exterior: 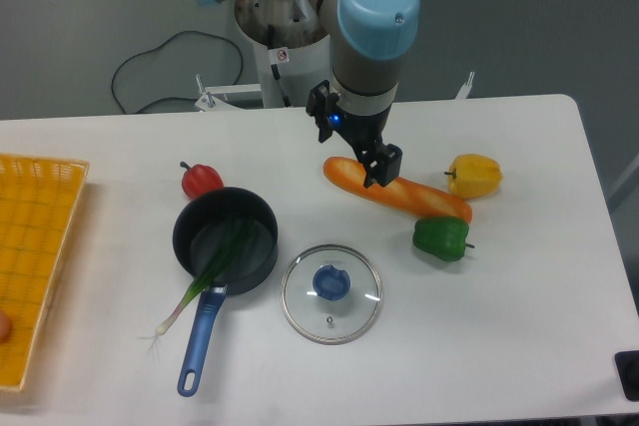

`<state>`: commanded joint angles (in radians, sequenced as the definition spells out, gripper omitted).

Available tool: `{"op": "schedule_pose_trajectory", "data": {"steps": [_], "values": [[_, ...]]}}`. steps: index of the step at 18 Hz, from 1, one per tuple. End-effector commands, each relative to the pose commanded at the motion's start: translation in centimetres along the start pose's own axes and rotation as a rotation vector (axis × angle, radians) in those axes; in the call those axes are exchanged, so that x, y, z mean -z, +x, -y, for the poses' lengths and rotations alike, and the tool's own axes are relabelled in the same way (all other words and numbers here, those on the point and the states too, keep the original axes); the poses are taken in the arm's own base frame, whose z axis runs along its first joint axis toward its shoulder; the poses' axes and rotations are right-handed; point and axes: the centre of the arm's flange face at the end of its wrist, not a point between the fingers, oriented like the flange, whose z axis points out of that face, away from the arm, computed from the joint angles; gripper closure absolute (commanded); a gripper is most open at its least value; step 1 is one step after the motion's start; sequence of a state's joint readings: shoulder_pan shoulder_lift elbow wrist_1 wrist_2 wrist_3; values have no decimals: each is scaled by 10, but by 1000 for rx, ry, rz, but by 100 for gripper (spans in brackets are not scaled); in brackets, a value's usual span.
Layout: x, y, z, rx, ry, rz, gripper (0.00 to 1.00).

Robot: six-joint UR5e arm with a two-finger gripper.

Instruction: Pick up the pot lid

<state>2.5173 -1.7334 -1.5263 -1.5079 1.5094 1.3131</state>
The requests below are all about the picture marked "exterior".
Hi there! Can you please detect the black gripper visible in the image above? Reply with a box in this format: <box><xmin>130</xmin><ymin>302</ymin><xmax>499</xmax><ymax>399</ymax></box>
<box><xmin>332</xmin><ymin>107</ymin><xmax>402</xmax><ymax>188</ymax></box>

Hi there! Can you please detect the glass pot lid blue knob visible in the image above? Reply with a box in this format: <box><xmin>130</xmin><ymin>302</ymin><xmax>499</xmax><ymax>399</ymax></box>
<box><xmin>281</xmin><ymin>243</ymin><xmax>383</xmax><ymax>345</ymax></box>

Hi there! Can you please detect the orange baguette bread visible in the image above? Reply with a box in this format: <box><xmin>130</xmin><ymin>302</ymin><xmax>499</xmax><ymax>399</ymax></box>
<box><xmin>322</xmin><ymin>157</ymin><xmax>473</xmax><ymax>223</ymax></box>

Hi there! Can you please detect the yellow bell pepper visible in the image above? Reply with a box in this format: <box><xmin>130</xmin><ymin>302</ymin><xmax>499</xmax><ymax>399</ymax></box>
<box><xmin>444</xmin><ymin>154</ymin><xmax>503</xmax><ymax>200</ymax></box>

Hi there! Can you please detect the green bell pepper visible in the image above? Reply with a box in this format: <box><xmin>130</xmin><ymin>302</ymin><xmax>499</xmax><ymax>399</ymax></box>
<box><xmin>412</xmin><ymin>216</ymin><xmax>474</xmax><ymax>262</ymax></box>

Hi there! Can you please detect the green spring onion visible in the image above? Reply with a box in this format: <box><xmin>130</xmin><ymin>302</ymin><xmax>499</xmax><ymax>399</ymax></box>
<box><xmin>140</xmin><ymin>214</ymin><xmax>258</xmax><ymax>359</ymax></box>

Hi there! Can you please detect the red bell pepper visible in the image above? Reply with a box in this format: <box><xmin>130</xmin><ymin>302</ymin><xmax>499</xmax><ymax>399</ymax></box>
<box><xmin>180</xmin><ymin>162</ymin><xmax>224</xmax><ymax>200</ymax></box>

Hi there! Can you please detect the black object at table edge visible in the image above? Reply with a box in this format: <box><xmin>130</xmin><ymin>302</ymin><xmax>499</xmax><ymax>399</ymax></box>
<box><xmin>614</xmin><ymin>350</ymin><xmax>639</xmax><ymax>402</ymax></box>

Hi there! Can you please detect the yellow woven basket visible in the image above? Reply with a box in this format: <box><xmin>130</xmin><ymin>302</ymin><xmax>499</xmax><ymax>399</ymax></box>
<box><xmin>1</xmin><ymin>154</ymin><xmax>90</xmax><ymax>392</ymax></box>

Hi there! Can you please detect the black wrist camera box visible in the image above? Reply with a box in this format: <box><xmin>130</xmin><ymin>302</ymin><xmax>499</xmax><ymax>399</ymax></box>
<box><xmin>306</xmin><ymin>80</ymin><xmax>338</xmax><ymax>143</ymax></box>

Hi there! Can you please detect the white frame bracket right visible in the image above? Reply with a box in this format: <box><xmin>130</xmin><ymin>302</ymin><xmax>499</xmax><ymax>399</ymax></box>
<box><xmin>454</xmin><ymin>71</ymin><xmax>475</xmax><ymax>101</ymax></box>

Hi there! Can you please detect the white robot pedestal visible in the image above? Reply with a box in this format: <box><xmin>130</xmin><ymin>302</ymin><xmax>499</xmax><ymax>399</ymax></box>
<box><xmin>234</xmin><ymin>0</ymin><xmax>330</xmax><ymax>108</ymax></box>

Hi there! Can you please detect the dark pot with blue handle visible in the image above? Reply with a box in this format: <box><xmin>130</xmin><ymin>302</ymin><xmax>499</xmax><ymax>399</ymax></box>
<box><xmin>173</xmin><ymin>187</ymin><xmax>279</xmax><ymax>397</ymax></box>

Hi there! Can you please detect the black cable on floor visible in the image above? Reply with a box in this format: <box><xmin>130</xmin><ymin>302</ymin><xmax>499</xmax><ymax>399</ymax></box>
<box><xmin>110</xmin><ymin>29</ymin><xmax>245</xmax><ymax>115</ymax></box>

